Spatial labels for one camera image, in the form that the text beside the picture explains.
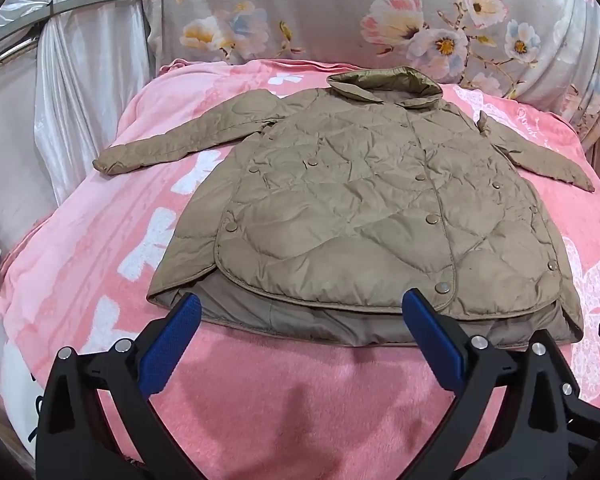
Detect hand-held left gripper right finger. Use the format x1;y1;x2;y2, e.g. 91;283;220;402
401;288;580;480

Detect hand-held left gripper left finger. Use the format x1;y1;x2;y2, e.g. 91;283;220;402
36;291;203;480

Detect tan quilted jacket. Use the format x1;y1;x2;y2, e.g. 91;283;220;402
92;71;597;347

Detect pink blanket with white bows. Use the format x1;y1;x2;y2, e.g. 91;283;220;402
0;58;600;480

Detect white satin curtain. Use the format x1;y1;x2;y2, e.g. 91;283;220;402
0;0;161;376

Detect grey floral bed cover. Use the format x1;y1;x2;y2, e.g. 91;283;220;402
142;0;600;161

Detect grey metal curtain band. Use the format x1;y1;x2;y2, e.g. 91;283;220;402
0;0;145;68

